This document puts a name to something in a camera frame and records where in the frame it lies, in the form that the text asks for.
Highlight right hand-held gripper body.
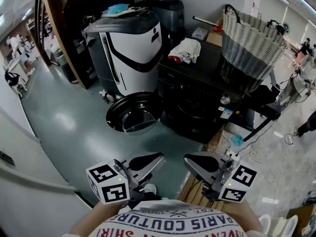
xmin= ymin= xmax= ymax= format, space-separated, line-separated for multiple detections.
xmin=202 ymin=158 xmax=258 ymax=203

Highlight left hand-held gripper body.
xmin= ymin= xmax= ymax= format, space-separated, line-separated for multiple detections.
xmin=85 ymin=159 xmax=153 ymax=208

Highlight black washing machine door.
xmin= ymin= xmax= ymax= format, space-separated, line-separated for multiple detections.
xmin=105 ymin=91 xmax=165 ymax=136

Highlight person's left forearm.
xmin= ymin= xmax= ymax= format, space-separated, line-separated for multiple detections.
xmin=70 ymin=201 xmax=124 ymax=237

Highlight person's right forearm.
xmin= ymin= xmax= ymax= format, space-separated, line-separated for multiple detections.
xmin=226 ymin=198 xmax=264 ymax=234

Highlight black washing machine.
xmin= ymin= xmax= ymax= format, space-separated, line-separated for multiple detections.
xmin=157 ymin=39 xmax=245 ymax=145

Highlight person's white shoe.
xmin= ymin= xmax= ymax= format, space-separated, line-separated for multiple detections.
xmin=144 ymin=183 xmax=158 ymax=195

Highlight white power strip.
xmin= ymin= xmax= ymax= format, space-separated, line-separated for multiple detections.
xmin=225 ymin=149 xmax=241 ymax=162

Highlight wooden slatted mat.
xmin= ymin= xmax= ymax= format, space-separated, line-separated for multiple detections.
xmin=177 ymin=174 xmax=232 ymax=212

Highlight person's black trousers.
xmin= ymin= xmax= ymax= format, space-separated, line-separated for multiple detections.
xmin=143 ymin=191 xmax=168 ymax=202

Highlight blue fluffy cloth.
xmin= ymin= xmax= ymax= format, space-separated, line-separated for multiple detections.
xmin=231 ymin=134 xmax=244 ymax=147
xmin=107 ymin=3 xmax=129 ymax=15

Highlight person in white t-shirt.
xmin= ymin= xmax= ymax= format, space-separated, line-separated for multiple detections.
xmin=61 ymin=198 xmax=269 ymax=237

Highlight black table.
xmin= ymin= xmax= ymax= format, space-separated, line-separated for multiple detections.
xmin=243 ymin=70 xmax=282 ymax=143

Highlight white crumpled garment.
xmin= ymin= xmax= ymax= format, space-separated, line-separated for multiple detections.
xmin=168 ymin=37 xmax=202 ymax=64

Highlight white and grey cleaning robot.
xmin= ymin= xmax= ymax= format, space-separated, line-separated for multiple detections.
xmin=82 ymin=8 xmax=163 ymax=103

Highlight woven laundry basket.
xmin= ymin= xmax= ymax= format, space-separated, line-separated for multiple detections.
xmin=219 ymin=4 xmax=289 ymax=94

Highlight cardboard box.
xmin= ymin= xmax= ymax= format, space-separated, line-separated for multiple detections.
xmin=205 ymin=17 xmax=224 ymax=47

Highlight small white box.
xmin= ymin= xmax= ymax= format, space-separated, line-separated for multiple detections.
xmin=192 ymin=27 xmax=209 ymax=40

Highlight grey trash bin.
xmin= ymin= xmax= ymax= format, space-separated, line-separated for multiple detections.
xmin=52 ymin=47 xmax=73 ymax=81

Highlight metal rod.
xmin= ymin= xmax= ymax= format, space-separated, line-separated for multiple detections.
xmin=192 ymin=15 xmax=219 ymax=27

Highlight black bag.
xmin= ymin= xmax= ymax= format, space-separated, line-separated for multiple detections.
xmin=4 ymin=71 xmax=21 ymax=86

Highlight white cable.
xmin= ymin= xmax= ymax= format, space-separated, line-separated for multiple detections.
xmin=221 ymin=129 xmax=294 ymax=190

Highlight yellow cable loop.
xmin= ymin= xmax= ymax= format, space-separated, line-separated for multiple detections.
xmin=83 ymin=14 xmax=96 ymax=26

